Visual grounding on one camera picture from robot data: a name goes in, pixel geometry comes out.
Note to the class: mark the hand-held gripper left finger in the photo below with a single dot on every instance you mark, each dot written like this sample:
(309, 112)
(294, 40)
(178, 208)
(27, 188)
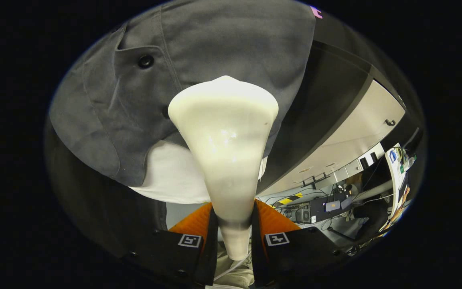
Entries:
(211, 249)

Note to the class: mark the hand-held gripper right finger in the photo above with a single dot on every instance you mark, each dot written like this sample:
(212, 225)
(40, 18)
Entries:
(258, 249)

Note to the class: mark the grey button shirt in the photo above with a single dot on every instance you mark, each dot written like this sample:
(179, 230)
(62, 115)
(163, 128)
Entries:
(223, 40)

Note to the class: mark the black electronics box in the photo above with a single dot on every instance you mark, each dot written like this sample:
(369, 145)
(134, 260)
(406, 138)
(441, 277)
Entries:
(321, 208)

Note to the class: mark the white mannequin torso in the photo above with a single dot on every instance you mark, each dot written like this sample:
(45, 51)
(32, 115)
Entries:
(171, 176)

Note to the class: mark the black office chair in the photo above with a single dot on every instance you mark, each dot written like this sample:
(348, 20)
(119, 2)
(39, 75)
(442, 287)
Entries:
(373, 214)

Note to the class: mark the white office desk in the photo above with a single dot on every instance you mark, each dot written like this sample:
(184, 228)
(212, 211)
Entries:
(396, 176)

